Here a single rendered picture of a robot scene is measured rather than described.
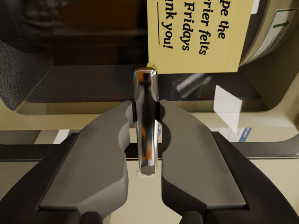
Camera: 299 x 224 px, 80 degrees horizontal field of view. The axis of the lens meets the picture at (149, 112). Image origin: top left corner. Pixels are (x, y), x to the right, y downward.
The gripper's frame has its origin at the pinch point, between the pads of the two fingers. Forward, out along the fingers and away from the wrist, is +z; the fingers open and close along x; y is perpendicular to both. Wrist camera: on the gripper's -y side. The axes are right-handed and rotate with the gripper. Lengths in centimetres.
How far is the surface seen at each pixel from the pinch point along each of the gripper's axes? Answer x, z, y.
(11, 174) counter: -26.0, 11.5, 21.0
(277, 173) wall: 82, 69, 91
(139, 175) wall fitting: -8, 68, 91
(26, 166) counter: -26.0, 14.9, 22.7
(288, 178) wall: 93, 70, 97
